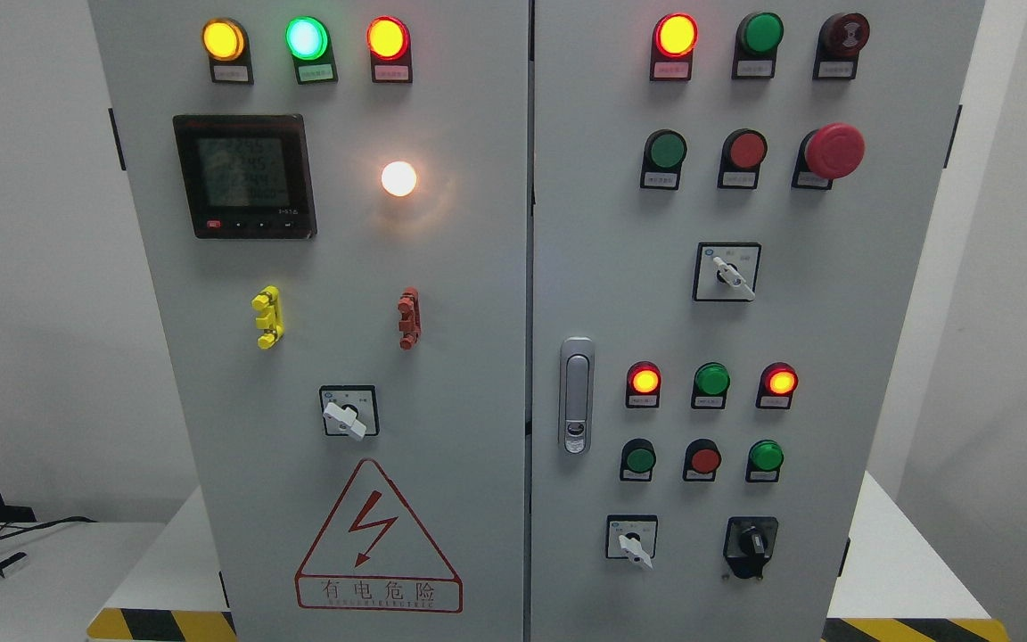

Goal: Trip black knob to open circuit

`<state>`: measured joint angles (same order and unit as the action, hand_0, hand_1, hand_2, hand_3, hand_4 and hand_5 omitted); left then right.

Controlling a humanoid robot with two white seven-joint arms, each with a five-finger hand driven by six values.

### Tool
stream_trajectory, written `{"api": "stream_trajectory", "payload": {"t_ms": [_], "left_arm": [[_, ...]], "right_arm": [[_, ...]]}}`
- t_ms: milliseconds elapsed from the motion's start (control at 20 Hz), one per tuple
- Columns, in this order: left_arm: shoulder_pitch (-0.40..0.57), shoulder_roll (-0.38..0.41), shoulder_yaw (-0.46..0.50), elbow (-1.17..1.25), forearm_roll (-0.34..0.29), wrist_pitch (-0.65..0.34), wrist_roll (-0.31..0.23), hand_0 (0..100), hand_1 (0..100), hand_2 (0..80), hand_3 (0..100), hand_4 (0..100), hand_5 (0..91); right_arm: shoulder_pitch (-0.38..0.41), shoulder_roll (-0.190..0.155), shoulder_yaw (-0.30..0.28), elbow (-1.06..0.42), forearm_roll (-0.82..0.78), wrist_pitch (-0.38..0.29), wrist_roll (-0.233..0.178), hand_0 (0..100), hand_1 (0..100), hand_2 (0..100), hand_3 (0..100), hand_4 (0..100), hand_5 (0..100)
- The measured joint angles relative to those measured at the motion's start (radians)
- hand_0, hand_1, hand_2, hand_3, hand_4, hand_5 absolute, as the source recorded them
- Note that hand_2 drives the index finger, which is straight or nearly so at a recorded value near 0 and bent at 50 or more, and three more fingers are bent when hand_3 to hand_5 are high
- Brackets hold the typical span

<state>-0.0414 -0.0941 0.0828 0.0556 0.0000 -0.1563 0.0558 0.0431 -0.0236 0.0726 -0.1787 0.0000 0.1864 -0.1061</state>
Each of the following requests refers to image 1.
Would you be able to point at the black rotary knob switch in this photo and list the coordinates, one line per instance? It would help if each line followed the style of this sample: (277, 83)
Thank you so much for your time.
(749, 545)

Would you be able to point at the red terminal block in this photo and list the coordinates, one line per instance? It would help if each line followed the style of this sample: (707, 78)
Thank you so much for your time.
(409, 324)

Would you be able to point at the red lit indicator middle left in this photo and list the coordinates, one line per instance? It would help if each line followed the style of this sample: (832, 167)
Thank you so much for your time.
(643, 385)

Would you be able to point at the green push button lower left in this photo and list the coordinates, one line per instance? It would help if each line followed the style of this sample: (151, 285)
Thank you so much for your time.
(637, 460)

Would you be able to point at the green push button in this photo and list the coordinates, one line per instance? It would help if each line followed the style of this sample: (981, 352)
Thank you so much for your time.
(661, 166)
(637, 460)

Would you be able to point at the white lit indicator lamp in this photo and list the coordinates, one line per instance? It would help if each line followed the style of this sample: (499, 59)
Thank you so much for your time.
(399, 178)

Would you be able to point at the green indicator middle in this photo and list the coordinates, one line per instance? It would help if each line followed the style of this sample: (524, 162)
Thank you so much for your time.
(710, 386)

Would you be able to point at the green push button upper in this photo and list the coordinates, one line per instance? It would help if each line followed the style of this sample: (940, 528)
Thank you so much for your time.
(661, 166)

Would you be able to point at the left grey cabinet door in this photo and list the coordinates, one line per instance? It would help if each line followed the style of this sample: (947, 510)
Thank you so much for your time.
(451, 410)

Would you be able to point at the grey cabinet door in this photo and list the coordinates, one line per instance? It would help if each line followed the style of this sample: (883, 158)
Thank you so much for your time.
(451, 410)
(616, 263)

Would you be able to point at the red push button lower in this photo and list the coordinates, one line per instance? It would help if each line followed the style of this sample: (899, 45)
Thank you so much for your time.
(702, 460)

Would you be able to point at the red push button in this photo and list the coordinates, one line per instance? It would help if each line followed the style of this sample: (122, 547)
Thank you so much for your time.
(702, 460)
(740, 160)

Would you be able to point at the yellow terminal block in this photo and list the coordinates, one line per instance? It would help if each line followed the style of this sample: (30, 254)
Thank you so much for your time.
(269, 317)

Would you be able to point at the right grey cabinet door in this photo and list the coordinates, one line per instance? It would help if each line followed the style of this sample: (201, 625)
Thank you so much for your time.
(616, 263)

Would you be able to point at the red indicator middle right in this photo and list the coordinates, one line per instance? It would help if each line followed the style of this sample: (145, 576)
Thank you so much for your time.
(777, 385)

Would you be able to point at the red electrical hazard warning sticker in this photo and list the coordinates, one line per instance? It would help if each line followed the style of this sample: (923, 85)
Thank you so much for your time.
(374, 554)

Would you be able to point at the green indicator lower right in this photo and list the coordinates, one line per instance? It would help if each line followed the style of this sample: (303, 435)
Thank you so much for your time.
(764, 462)

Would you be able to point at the red push button upper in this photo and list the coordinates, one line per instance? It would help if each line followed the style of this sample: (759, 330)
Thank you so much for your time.
(740, 160)

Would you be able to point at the black digital power meter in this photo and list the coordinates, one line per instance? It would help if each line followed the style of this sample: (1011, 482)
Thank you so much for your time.
(246, 176)

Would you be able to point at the red lit indicator light left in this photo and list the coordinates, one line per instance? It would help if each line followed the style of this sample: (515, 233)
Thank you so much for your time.
(389, 47)

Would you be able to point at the red lit indicator top right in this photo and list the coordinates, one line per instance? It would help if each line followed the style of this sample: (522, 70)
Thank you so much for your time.
(673, 42)

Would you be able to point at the green lit indicator light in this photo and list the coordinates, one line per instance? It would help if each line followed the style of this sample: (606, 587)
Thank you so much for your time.
(310, 45)

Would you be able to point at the red emergency stop mushroom button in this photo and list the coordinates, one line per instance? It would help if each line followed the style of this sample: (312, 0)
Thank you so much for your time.
(828, 153)

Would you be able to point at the green indicator top right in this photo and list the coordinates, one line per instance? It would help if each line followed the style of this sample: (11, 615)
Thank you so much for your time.
(757, 39)

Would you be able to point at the yellow indicator light top left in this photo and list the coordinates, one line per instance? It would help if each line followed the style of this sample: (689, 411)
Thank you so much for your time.
(228, 48)

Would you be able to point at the dark red buzzer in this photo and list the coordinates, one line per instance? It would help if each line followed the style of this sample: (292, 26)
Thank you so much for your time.
(839, 44)

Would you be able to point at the white platform with hazard tape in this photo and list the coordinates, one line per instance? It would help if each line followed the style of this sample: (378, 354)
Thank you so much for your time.
(893, 586)

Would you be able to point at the small white usb dongle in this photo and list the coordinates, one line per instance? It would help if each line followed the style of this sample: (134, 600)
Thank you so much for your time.
(12, 564)

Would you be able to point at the silver door lock handle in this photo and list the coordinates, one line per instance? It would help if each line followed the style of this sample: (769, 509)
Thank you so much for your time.
(576, 391)

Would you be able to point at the white selector switch left door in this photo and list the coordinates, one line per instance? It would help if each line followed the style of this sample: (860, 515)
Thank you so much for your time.
(349, 410)

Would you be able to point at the white selector switch upper right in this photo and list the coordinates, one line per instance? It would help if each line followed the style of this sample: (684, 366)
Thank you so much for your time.
(726, 271)

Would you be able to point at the white selector switch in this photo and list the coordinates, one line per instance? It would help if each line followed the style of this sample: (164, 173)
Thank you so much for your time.
(631, 537)
(726, 271)

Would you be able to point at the white selector switch lower right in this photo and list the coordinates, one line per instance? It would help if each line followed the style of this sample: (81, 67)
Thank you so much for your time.
(631, 537)

